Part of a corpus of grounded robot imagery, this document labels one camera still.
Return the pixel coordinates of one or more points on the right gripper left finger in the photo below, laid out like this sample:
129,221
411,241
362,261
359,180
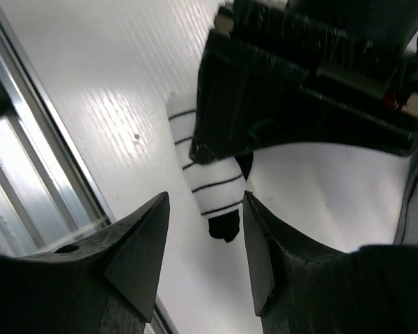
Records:
105,283

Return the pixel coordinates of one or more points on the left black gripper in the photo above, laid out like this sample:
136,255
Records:
343,72

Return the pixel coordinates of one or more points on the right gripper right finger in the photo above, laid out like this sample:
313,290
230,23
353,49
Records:
302,286

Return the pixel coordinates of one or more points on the white black striped sock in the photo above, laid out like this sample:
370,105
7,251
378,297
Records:
217,188

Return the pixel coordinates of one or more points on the aluminium frame rail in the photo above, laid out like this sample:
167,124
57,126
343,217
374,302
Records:
48,198

